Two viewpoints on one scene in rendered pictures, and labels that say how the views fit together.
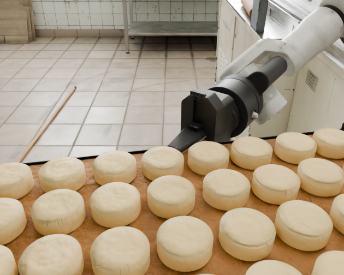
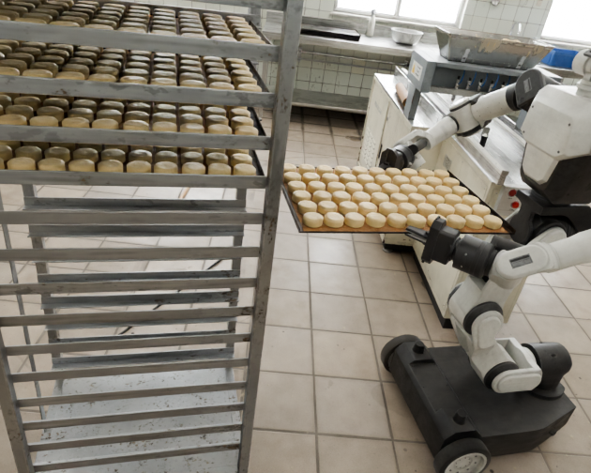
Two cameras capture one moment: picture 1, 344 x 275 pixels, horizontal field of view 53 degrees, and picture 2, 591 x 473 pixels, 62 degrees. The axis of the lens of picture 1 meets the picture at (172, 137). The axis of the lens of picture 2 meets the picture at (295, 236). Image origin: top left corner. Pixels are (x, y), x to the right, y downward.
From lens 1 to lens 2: 1.20 m
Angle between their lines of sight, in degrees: 4
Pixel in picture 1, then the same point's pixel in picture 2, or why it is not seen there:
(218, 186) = (399, 178)
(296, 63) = (431, 143)
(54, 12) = not seen: hidden behind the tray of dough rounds
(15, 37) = not seen: hidden behind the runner
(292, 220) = (422, 188)
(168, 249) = (386, 188)
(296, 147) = (426, 173)
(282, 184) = (419, 181)
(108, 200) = (364, 177)
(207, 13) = (350, 85)
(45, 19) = not seen: hidden behind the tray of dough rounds
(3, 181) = (325, 169)
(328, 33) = (448, 129)
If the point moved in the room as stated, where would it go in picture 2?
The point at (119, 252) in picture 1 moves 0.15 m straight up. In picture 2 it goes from (373, 187) to (384, 137)
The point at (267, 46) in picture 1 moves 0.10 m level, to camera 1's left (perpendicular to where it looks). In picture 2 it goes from (418, 133) to (391, 129)
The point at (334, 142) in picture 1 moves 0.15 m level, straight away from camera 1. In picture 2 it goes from (441, 174) to (452, 160)
